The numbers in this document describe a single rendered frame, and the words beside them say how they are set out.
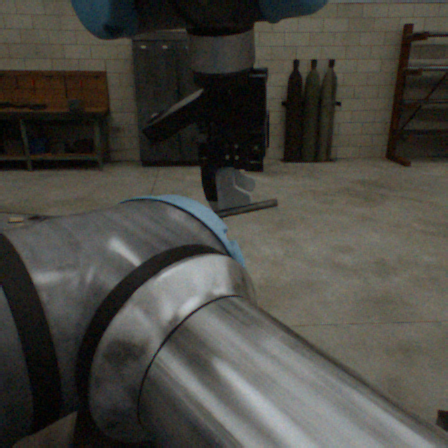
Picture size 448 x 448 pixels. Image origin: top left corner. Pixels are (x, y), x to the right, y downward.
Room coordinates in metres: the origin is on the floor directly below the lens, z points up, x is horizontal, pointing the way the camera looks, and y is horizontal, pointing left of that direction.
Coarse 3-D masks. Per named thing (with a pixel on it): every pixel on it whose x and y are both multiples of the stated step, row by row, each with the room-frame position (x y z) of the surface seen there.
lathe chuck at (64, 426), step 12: (84, 408) 0.37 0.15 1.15; (60, 420) 0.35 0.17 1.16; (72, 420) 0.35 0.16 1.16; (84, 420) 0.37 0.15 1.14; (48, 432) 0.35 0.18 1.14; (60, 432) 0.35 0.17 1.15; (72, 432) 0.35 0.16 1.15; (84, 432) 0.36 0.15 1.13; (96, 432) 0.39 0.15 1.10; (24, 444) 0.35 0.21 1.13; (36, 444) 0.35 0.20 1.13; (48, 444) 0.34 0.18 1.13; (60, 444) 0.34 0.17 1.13; (72, 444) 0.34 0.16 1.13; (84, 444) 0.36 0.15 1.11; (96, 444) 0.38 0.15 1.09; (108, 444) 0.41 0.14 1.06; (120, 444) 0.44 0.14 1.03
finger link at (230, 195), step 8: (216, 176) 0.52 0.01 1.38; (224, 176) 0.53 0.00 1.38; (232, 176) 0.53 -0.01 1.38; (224, 184) 0.53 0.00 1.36; (232, 184) 0.53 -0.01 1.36; (224, 192) 0.54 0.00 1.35; (232, 192) 0.53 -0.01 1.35; (240, 192) 0.53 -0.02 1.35; (248, 192) 0.53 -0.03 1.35; (224, 200) 0.54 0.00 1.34; (232, 200) 0.54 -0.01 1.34; (240, 200) 0.54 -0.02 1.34; (248, 200) 0.53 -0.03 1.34; (216, 208) 0.54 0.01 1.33; (224, 208) 0.55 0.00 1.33
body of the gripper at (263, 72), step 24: (264, 72) 0.51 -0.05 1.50; (216, 96) 0.51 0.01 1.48; (240, 96) 0.50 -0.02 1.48; (264, 96) 0.49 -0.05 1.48; (216, 120) 0.52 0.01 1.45; (240, 120) 0.51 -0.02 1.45; (264, 120) 0.51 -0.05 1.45; (216, 144) 0.51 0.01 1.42; (240, 144) 0.50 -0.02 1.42; (264, 144) 0.54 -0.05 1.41; (240, 168) 0.52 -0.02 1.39
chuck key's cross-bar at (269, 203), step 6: (276, 198) 0.55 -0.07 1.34; (252, 204) 0.54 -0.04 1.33; (258, 204) 0.54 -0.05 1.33; (264, 204) 0.54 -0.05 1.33; (270, 204) 0.54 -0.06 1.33; (276, 204) 0.54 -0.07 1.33; (222, 210) 0.54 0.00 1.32; (228, 210) 0.54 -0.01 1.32; (234, 210) 0.54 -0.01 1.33; (240, 210) 0.54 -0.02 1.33; (246, 210) 0.54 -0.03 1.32; (252, 210) 0.54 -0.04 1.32; (258, 210) 0.54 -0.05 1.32; (222, 216) 0.54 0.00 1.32; (228, 216) 0.54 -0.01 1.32
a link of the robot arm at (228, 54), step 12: (192, 36) 0.48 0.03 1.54; (204, 36) 0.47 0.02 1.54; (216, 36) 0.47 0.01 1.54; (228, 36) 0.47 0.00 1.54; (240, 36) 0.47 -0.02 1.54; (252, 36) 0.49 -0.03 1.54; (192, 48) 0.49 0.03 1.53; (204, 48) 0.47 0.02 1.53; (216, 48) 0.47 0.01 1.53; (228, 48) 0.47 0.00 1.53; (240, 48) 0.48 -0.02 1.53; (252, 48) 0.49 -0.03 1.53; (192, 60) 0.49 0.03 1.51; (204, 60) 0.48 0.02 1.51; (216, 60) 0.47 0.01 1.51; (228, 60) 0.47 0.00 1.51; (240, 60) 0.48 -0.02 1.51; (252, 60) 0.49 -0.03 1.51; (204, 72) 0.48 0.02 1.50; (216, 72) 0.48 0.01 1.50; (228, 72) 0.48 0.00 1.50; (240, 72) 0.49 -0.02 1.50
